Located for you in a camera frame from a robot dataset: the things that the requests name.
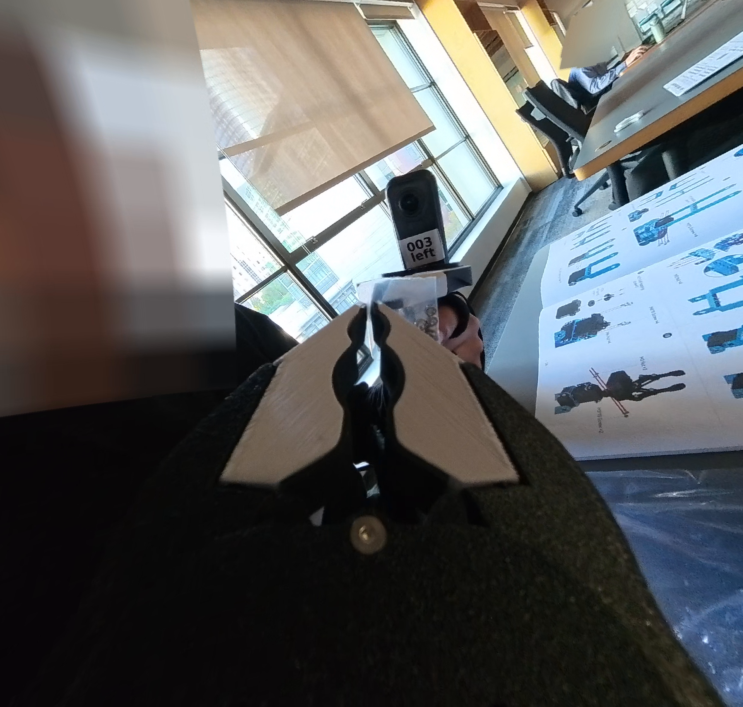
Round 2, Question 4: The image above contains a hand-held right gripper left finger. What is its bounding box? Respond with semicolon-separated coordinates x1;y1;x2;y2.
219;302;373;490

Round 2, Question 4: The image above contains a small clear screw bag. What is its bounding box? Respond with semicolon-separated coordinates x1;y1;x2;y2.
355;273;449;385

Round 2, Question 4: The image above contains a neighbouring desk with black legs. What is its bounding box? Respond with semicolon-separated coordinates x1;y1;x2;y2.
572;16;743;208

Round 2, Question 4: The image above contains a clear plastic bag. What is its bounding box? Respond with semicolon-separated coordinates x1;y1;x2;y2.
580;457;743;707

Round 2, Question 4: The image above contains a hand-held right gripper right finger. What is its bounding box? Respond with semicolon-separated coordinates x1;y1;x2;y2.
370;302;521;492

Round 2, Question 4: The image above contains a person's left hand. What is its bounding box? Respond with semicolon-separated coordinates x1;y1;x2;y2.
438;305;486;369

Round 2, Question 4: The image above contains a large window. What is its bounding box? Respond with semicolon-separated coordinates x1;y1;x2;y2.
185;0;507;342

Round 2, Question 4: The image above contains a printed paper sheet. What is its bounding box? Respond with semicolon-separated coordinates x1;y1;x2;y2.
663;39;743;97

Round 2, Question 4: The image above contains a black office chair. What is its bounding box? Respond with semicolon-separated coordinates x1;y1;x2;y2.
515;79;611;218

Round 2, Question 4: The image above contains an open instruction booklet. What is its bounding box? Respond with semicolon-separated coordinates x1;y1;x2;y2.
534;144;743;462

